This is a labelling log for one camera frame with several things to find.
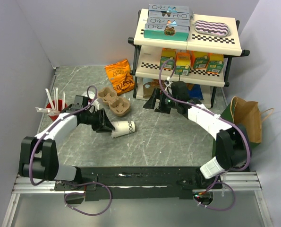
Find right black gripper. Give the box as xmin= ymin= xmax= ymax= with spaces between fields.
xmin=143 ymin=88 xmax=179 ymax=114

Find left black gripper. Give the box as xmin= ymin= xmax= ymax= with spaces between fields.
xmin=81 ymin=108 xmax=115 ymax=133

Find white paper coffee cup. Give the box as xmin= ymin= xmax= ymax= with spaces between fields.
xmin=111 ymin=121 xmax=136 ymax=138

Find white plastic cup lid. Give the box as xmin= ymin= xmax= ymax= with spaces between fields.
xmin=82 ymin=91 xmax=100 ymax=109

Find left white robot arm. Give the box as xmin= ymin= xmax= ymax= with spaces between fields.
xmin=18 ymin=104 xmax=115 ymax=190

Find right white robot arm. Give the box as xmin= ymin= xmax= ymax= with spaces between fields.
xmin=143 ymin=81 xmax=252 ymax=188

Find brown snack bag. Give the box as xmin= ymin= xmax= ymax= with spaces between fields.
xmin=143 ymin=78 xmax=160 ymax=98

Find brown cardboard cup carrier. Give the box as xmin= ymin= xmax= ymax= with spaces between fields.
xmin=98 ymin=87 xmax=130 ymax=117

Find blue snack bag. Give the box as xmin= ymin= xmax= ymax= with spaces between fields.
xmin=187 ymin=84 xmax=203 ymax=100

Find orange kettle chips bag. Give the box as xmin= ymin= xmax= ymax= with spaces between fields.
xmin=104 ymin=59 xmax=135 ymax=95

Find cream three-tier shelf rack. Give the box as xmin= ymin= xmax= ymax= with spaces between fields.
xmin=128 ymin=9 xmax=250 ymax=108

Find green juice carton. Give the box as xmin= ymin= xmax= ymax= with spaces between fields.
xmin=160 ymin=48 xmax=176 ymax=70
xmin=191 ymin=51 xmax=209 ymax=69
xmin=206 ymin=53 xmax=224 ymax=74

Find red straw holder cup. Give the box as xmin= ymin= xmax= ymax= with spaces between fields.
xmin=45 ymin=99 xmax=69 ymax=122

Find dark green paper bag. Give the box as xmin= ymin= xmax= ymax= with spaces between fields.
xmin=221 ymin=104 xmax=259 ymax=150

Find teal front R&O box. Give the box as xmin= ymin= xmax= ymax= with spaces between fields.
xmin=144 ymin=23 xmax=190 ymax=41

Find brown paper bag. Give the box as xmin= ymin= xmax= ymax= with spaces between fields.
xmin=230 ymin=96 xmax=274 ymax=144

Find grey back R&O box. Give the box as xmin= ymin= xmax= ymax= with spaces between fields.
xmin=148 ymin=4 xmax=194 ymax=20

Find purple wavy pattern pouch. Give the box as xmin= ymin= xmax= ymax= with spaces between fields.
xmin=194 ymin=20 xmax=231 ymax=37

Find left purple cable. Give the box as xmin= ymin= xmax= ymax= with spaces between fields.
xmin=28 ymin=85 xmax=112 ymax=216

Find purple cable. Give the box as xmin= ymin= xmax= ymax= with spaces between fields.
xmin=28 ymin=85 xmax=112 ymax=216
xmin=159 ymin=59 xmax=252 ymax=211

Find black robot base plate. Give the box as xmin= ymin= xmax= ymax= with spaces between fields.
xmin=23 ymin=166 xmax=223 ymax=205

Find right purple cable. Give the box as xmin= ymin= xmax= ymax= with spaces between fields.
xmin=159 ymin=59 xmax=252 ymax=211

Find aluminium rail frame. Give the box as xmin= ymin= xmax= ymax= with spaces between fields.
xmin=2 ymin=172 xmax=273 ymax=227

